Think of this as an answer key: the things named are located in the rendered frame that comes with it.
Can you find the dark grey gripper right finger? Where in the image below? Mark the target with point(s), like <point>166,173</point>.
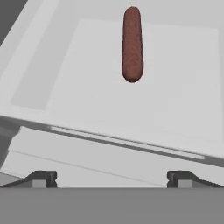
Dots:
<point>179,176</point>

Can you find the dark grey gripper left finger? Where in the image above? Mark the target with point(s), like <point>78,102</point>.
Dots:
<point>43,176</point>

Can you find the white fridge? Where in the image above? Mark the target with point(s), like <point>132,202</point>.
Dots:
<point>110,96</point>

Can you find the brown sausage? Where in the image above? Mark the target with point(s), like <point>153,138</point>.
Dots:
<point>132,43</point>

